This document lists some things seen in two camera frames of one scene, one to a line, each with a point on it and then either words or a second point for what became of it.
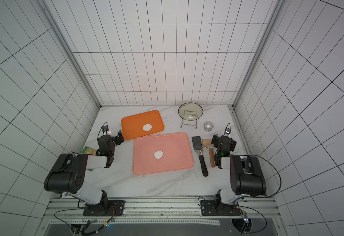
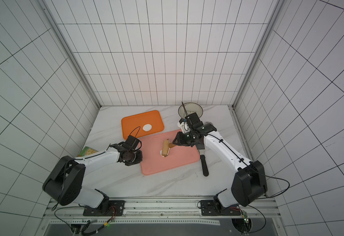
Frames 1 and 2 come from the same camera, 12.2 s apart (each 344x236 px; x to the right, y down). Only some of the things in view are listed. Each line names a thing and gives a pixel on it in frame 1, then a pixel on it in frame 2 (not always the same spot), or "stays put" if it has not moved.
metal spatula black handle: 197,146 stays put
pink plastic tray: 177,148 stays put
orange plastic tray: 132,126 stays put
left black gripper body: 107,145 -> 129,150
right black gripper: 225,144 -> 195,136
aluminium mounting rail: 69,211 stays put
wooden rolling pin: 208,142 -> 166,147
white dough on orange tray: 147,127 stays put
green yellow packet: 88,150 stays put
